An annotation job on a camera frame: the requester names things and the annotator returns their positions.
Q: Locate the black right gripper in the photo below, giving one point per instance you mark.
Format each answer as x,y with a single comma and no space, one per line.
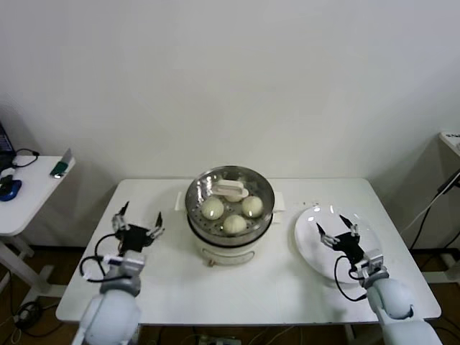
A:
348,246

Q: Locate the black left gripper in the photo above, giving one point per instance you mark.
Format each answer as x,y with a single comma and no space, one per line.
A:
134,238

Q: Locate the pale left robot arm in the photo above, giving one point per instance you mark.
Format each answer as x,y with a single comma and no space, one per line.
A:
111,316

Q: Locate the pale right robot arm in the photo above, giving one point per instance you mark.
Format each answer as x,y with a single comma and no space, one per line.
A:
391,298

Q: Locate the perforated steel steamer basket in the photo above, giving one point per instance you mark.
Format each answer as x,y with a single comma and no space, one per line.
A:
230,239

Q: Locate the white round plate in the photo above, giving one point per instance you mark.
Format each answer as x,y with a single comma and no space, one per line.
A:
309,230

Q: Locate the white electric cooking pot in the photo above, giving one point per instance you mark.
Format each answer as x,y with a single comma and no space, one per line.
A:
226,253

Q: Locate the white table leg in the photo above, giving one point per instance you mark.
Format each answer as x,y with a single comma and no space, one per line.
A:
350,335

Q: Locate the white side table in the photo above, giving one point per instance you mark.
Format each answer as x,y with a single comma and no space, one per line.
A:
36,187

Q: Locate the blue computer mouse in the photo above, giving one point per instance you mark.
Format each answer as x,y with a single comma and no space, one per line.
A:
10,190

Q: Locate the white floor power strip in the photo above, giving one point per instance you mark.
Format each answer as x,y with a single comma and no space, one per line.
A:
219,340

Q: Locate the dark laptop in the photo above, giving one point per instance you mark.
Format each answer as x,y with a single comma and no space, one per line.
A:
3,142

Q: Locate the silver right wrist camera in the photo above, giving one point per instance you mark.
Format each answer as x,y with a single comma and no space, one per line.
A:
375,260

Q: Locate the white stand base frame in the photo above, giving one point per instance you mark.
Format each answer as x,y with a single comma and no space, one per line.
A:
438,276

